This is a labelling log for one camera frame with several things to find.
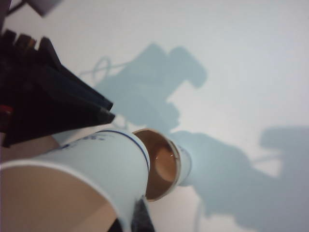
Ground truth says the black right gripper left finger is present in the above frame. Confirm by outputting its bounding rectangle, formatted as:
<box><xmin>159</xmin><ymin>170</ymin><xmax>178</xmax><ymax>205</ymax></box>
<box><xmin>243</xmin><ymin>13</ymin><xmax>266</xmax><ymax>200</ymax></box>
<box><xmin>0</xmin><ymin>29</ymin><xmax>116</xmax><ymax>148</ymax></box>

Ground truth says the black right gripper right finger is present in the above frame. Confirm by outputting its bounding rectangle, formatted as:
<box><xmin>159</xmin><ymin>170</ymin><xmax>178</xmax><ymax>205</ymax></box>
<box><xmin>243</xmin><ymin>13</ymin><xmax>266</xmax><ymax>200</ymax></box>
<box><xmin>110</xmin><ymin>197</ymin><xmax>155</xmax><ymax>232</ymax></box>

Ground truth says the white blue-print paper cup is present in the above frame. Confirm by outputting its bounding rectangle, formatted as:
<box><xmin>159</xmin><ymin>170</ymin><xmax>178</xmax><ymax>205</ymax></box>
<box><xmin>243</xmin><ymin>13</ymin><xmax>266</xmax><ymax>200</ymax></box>
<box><xmin>0</xmin><ymin>129</ymin><xmax>152</xmax><ymax>232</ymax></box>
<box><xmin>132</xmin><ymin>128</ymin><xmax>193</xmax><ymax>203</ymax></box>

